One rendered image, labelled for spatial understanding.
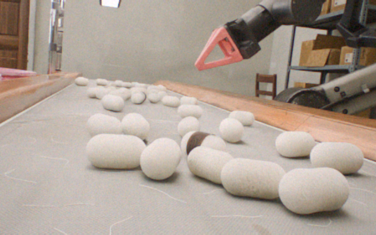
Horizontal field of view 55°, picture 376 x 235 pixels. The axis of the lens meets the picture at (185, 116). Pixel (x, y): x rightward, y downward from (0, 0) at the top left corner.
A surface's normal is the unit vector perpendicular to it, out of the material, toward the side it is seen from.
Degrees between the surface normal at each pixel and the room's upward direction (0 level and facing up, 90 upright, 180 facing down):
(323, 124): 45
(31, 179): 0
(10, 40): 90
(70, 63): 90
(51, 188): 0
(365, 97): 90
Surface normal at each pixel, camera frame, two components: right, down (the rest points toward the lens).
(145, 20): 0.16, 0.14
